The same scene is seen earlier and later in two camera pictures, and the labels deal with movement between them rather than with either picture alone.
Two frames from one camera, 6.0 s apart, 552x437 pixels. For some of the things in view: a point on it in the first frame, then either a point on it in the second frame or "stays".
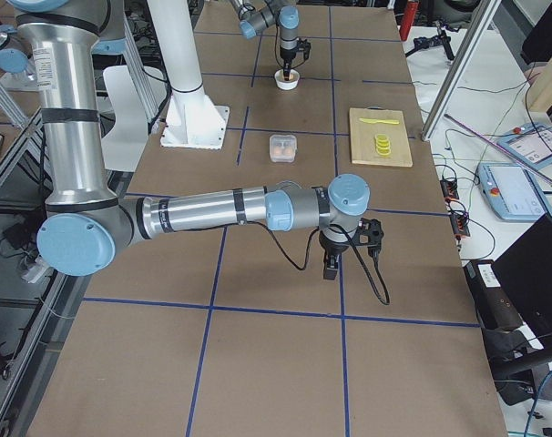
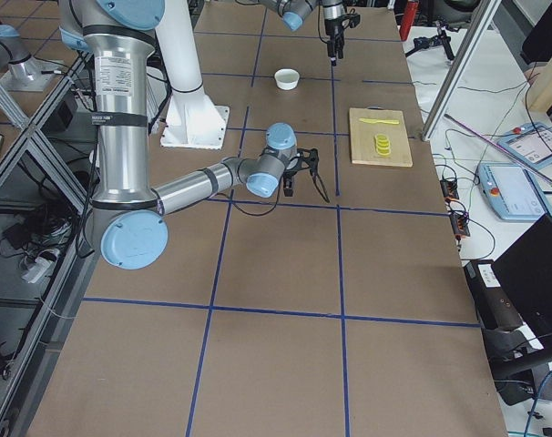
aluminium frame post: [452, 86] stays
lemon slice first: [381, 137] stays
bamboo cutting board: [362, 135] stays
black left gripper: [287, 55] to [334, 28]
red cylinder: [408, 17] stays
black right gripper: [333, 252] to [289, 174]
